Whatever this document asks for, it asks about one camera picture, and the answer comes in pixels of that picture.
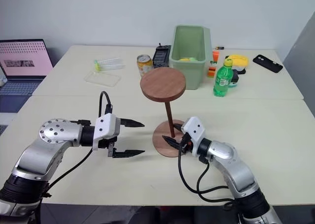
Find yellow banana toy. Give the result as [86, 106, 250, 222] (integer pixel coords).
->
[224, 53, 250, 69]

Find wooden pole with round disc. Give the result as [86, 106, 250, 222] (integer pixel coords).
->
[140, 67, 187, 139]

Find black smartphone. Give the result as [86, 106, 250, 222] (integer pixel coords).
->
[252, 54, 284, 74]

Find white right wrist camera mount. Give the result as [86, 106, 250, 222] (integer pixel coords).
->
[181, 116, 206, 158]

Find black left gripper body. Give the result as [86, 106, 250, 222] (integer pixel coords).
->
[97, 117, 122, 159]

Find clear plastic tray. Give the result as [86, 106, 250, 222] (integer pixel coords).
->
[83, 70, 122, 88]

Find black rectangular device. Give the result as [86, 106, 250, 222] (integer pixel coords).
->
[152, 42, 172, 69]

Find orange yellow striped block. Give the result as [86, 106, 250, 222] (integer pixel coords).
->
[207, 61, 218, 78]

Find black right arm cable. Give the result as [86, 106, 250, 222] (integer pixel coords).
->
[177, 140, 235, 210]

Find green soda bottle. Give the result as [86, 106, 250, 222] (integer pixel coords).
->
[213, 58, 234, 98]

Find black round object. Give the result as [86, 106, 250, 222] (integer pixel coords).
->
[228, 66, 247, 89]

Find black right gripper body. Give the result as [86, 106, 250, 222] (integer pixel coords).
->
[179, 131, 194, 156]

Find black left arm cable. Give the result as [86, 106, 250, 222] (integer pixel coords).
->
[42, 91, 114, 199]

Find green plastic bin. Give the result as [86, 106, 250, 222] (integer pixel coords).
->
[169, 24, 212, 91]

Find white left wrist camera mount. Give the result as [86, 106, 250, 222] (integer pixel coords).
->
[92, 113, 121, 151]

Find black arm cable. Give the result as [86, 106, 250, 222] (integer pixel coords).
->
[42, 91, 114, 199]
[177, 140, 235, 210]

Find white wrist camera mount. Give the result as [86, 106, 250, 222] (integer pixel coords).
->
[181, 116, 206, 158]
[92, 113, 121, 151]

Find round wooden base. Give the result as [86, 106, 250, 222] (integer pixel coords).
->
[152, 119, 188, 158]

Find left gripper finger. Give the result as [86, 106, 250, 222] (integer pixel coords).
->
[120, 118, 146, 129]
[112, 149, 146, 159]

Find yellow orange soda can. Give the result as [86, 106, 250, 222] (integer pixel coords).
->
[136, 54, 154, 78]

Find open laptop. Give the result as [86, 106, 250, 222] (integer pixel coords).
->
[0, 38, 54, 113]

